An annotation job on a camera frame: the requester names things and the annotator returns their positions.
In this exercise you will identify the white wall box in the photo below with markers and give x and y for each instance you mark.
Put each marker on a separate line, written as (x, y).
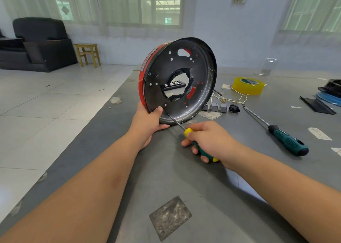
(238, 0)

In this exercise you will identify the narrow white tape strip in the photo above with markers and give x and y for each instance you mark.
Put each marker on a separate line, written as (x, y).
(319, 133)

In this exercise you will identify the large barred window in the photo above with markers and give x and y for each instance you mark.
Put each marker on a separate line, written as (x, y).
(314, 8)
(122, 5)

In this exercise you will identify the person's right hand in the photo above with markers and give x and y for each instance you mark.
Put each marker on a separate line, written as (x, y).
(216, 142)

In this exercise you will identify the black armchair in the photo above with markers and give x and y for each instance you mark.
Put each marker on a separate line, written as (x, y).
(42, 46)

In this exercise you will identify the small grey rocker switch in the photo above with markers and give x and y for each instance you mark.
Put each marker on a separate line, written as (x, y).
(224, 108)
(215, 107)
(206, 107)

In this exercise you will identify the person's right forearm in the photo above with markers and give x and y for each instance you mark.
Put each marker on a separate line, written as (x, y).
(287, 197)

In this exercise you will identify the black flat plate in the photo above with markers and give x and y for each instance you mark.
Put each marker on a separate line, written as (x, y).
(317, 105)

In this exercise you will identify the red round appliance base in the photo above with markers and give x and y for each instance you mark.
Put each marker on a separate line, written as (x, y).
(197, 70)

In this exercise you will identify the sheer white curtain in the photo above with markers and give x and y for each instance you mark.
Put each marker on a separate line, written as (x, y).
(29, 3)
(310, 38)

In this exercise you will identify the person's left hand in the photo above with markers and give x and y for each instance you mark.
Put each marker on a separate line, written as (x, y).
(144, 127)

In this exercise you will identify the black remote control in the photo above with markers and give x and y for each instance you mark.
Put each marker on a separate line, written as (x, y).
(174, 85)

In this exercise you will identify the yellow tape roll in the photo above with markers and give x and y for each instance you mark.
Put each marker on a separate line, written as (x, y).
(240, 90)

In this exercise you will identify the small wooden stool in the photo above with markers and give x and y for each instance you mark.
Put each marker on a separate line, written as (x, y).
(87, 46)

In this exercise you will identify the small black plug connector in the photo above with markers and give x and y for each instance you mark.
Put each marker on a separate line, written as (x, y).
(234, 108)

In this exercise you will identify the wide white tape strips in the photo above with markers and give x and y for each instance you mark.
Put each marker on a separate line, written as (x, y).
(336, 151)

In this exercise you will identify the person's left forearm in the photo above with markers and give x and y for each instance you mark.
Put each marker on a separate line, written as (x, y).
(64, 197)

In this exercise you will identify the black round appliance part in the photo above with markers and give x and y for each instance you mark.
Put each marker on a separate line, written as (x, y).
(333, 87)

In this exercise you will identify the crumpled white tape piece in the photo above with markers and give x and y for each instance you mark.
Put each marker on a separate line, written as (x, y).
(210, 115)

